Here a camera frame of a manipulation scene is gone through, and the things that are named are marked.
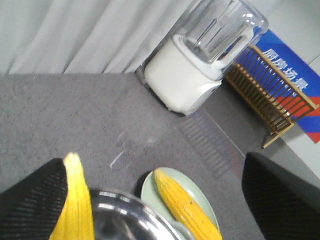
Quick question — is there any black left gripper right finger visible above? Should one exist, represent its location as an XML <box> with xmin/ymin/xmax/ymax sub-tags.
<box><xmin>241</xmin><ymin>152</ymin><xmax>320</xmax><ymax>240</ymax></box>

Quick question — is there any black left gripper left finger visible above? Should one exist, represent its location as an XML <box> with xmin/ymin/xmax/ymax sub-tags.
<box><xmin>0</xmin><ymin>158</ymin><xmax>68</xmax><ymax>240</ymax></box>

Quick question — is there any yellow corn cob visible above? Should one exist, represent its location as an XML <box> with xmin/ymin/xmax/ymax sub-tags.
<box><xmin>153</xmin><ymin>168</ymin><xmax>223</xmax><ymax>240</ymax></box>
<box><xmin>49</xmin><ymin>152</ymin><xmax>95</xmax><ymax>240</ymax></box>

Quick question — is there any grey-green electric cooking pot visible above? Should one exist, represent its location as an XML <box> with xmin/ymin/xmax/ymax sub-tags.
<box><xmin>89</xmin><ymin>188</ymin><xmax>194</xmax><ymax>240</ymax></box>

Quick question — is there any wooden dish rack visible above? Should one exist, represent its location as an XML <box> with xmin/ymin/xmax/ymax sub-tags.
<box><xmin>224</xmin><ymin>45</ymin><xmax>319</xmax><ymax>149</ymax></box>

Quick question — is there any light green plate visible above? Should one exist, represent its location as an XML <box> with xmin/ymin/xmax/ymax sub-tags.
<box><xmin>140</xmin><ymin>167</ymin><xmax>220</xmax><ymax>231</ymax></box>

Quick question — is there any white blender with clear jar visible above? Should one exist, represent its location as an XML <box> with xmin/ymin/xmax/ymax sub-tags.
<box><xmin>144</xmin><ymin>0</ymin><xmax>269</xmax><ymax>116</ymax></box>

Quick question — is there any white pleated curtain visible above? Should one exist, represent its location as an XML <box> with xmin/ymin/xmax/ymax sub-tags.
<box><xmin>0</xmin><ymin>0</ymin><xmax>193</xmax><ymax>74</ymax></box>

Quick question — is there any blue red wall sign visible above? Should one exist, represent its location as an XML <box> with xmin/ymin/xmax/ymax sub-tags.
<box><xmin>254</xmin><ymin>30</ymin><xmax>320</xmax><ymax>144</ymax></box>

